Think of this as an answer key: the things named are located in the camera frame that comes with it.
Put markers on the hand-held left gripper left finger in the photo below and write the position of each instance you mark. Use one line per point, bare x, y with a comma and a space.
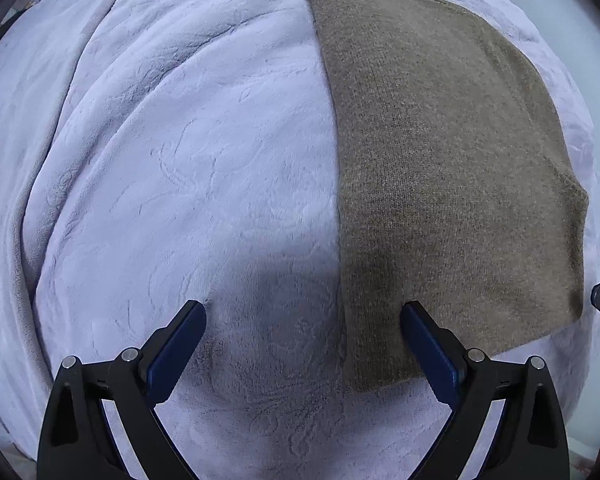
172, 355

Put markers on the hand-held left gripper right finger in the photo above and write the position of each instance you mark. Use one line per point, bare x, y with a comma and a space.
432, 355

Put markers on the olive brown knit sweater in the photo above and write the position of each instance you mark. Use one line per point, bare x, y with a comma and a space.
445, 170

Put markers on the pale lavender fleece blanket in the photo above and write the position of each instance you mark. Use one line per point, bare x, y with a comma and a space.
180, 160

